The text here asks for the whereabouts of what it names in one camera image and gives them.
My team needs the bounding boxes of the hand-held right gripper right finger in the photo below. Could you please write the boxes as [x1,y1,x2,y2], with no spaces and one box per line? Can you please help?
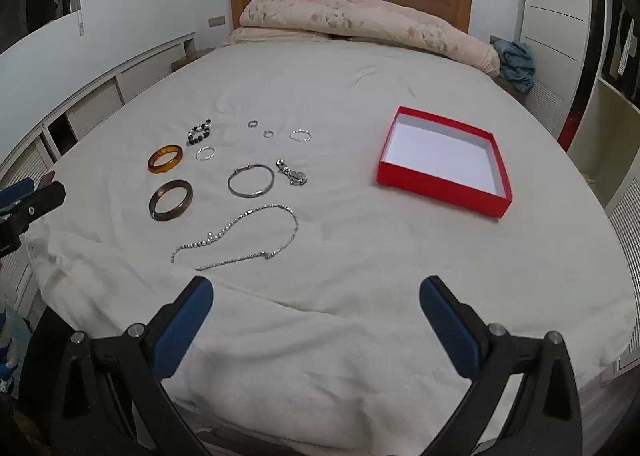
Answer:
[419,276,583,456]

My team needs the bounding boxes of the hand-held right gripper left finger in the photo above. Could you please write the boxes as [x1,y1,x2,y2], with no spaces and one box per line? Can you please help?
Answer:
[47,276,216,456]

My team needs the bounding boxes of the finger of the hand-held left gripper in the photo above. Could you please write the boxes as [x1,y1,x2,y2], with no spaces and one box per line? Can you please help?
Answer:
[0,179,35,211]
[12,181,67,231]

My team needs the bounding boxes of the dark brown bangle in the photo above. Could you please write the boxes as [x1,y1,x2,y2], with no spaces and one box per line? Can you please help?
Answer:
[148,179,194,222]

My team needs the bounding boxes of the amber bangle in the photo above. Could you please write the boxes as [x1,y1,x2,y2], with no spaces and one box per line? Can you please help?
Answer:
[147,144,183,174]

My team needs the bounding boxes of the silver bangle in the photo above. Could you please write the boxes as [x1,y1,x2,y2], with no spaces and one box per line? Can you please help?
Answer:
[228,163,276,198]

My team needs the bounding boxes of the silver bead necklace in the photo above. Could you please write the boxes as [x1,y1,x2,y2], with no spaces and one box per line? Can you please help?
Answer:
[171,204,299,271]

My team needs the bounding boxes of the dark beaded bracelet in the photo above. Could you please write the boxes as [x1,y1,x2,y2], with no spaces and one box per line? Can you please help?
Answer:
[187,119,213,146]

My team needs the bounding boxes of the red jewelry box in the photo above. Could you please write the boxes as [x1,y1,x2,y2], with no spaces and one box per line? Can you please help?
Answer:
[377,106,513,218]

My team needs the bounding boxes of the silver wristwatch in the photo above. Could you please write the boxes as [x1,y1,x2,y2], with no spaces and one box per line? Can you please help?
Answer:
[276,159,308,187]

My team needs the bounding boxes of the white low cabinets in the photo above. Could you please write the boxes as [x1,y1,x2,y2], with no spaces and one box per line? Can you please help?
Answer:
[0,33,197,197]

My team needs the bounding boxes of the blue white object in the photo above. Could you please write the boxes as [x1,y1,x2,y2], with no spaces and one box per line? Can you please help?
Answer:
[0,305,22,389]

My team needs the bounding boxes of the brown nightstand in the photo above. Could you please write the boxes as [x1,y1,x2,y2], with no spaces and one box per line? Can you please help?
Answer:
[170,48,217,72]

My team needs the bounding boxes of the red object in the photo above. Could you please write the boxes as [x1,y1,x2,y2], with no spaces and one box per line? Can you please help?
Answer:
[559,109,582,153]

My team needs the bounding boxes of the ribbed bedside bench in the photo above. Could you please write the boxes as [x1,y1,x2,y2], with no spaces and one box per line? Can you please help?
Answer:
[520,79,570,139]

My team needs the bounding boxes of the cream shelf unit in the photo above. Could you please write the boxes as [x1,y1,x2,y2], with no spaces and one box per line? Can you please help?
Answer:
[567,70,640,211]

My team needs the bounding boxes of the beige pillow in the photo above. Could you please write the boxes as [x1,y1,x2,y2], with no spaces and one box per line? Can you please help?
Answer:
[221,25,332,46]

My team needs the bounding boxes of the blue cloth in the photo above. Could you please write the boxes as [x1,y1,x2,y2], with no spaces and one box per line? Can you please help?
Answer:
[492,39,536,94]

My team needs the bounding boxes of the beige floral comforter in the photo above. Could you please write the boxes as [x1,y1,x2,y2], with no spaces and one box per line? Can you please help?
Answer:
[222,0,501,78]

